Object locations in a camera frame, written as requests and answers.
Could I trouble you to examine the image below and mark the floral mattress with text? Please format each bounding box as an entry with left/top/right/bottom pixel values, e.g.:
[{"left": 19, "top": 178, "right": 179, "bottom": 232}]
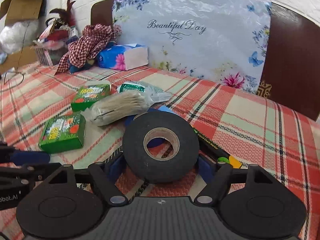
[{"left": 112, "top": 0, "right": 272, "bottom": 94}]

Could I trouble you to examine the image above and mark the black liquid chalk marker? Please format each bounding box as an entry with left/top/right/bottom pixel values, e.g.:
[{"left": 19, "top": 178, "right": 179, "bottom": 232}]
[{"left": 193, "top": 127, "right": 243, "bottom": 168}]

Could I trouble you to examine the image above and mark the basket of clutter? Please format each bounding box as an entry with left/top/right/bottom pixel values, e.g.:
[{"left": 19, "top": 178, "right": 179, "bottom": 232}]
[{"left": 33, "top": 0, "right": 79, "bottom": 66}]

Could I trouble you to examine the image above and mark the green box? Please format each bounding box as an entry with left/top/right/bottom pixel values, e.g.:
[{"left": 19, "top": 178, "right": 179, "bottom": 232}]
[
  {"left": 39, "top": 112, "right": 86, "bottom": 154},
  {"left": 71, "top": 84, "right": 111, "bottom": 112}
]

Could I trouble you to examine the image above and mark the red checkered cloth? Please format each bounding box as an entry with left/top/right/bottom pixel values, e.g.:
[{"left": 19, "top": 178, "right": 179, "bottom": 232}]
[{"left": 56, "top": 24, "right": 121, "bottom": 74}]

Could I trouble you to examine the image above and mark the dark brown headboard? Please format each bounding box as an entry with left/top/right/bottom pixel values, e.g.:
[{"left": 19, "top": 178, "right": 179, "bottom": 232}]
[{"left": 91, "top": 0, "right": 319, "bottom": 120}]

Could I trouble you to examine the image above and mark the green box far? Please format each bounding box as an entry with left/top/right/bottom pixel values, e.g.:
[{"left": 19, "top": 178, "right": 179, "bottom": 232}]
[{"left": 71, "top": 84, "right": 111, "bottom": 112}]

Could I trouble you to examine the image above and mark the cotton swabs plastic bag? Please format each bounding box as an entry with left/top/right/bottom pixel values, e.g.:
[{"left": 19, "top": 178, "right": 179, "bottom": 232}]
[{"left": 81, "top": 90, "right": 154, "bottom": 126}]

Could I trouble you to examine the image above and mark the blue tissue pack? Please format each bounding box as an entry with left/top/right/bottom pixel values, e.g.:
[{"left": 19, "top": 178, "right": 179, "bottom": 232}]
[{"left": 97, "top": 43, "right": 149, "bottom": 71}]

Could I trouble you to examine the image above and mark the white plastic bag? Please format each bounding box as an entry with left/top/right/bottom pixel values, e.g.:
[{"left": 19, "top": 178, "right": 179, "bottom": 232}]
[{"left": 1, "top": 20, "right": 39, "bottom": 54}]

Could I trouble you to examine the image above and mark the black tape roll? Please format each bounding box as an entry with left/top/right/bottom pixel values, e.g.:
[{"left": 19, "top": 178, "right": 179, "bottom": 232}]
[{"left": 123, "top": 111, "right": 200, "bottom": 184}]

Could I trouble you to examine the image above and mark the open cardboard box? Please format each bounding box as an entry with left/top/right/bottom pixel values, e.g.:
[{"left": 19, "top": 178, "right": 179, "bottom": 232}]
[{"left": 1, "top": 0, "right": 44, "bottom": 74}]

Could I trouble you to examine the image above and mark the green box near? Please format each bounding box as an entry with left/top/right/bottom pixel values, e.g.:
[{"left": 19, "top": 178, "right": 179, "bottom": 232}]
[{"left": 39, "top": 112, "right": 86, "bottom": 154}]

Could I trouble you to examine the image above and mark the green white wipes packet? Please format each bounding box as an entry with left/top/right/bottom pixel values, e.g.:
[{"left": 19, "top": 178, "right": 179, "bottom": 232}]
[{"left": 117, "top": 81, "right": 172, "bottom": 103}]

